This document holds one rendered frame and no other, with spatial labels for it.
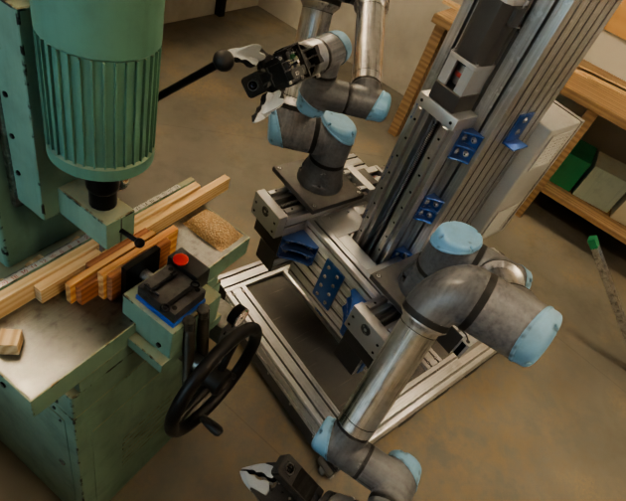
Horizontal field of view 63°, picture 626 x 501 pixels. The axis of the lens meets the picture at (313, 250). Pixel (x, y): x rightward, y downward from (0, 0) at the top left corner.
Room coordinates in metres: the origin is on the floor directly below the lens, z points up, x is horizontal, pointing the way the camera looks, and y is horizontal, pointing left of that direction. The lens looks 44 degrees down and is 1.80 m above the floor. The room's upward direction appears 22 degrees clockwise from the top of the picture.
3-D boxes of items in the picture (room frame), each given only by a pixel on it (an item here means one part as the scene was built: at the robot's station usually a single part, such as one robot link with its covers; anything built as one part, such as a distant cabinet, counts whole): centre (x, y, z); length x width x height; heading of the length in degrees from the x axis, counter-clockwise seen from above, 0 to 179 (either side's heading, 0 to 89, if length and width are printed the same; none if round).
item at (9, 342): (0.41, 0.44, 0.92); 0.03 x 0.03 x 0.03; 23
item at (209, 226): (0.88, 0.25, 0.91); 0.12 x 0.09 x 0.03; 71
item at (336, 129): (1.35, 0.07, 0.98); 0.13 x 0.12 x 0.14; 107
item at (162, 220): (0.78, 0.37, 0.92); 0.55 x 0.02 x 0.04; 161
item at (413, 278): (1.05, -0.33, 0.87); 0.15 x 0.15 x 0.10
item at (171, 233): (0.67, 0.33, 0.94); 0.20 x 0.02 x 0.08; 161
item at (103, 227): (0.67, 0.43, 1.03); 0.14 x 0.07 x 0.09; 71
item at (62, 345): (0.64, 0.31, 0.87); 0.61 x 0.30 x 0.06; 161
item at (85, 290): (0.66, 0.35, 0.92); 0.25 x 0.02 x 0.05; 161
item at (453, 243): (1.05, -0.34, 0.98); 0.13 x 0.12 x 0.14; 76
